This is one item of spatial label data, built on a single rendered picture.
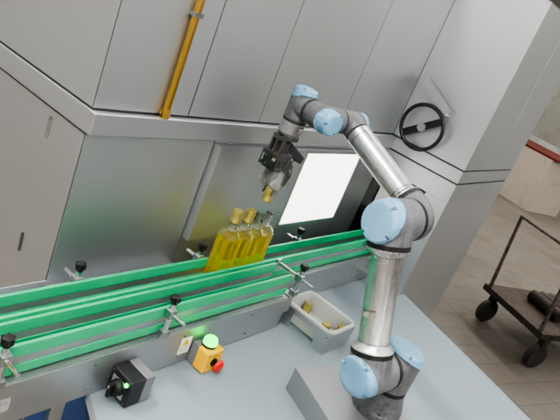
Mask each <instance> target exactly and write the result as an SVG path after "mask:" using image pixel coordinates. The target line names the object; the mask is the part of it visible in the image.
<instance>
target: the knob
mask: <svg viewBox="0 0 560 420"><path fill-rule="evenodd" d="M123 391H124V386H123V382H122V381H121V380H120V379H119V378H117V377H116V378H114V379H113V380H111V381H109V382H108V383H107V390H106V392H105V397H106V398H108V397H110V396H111V397H116V396H121V395H122V394H123Z"/></svg>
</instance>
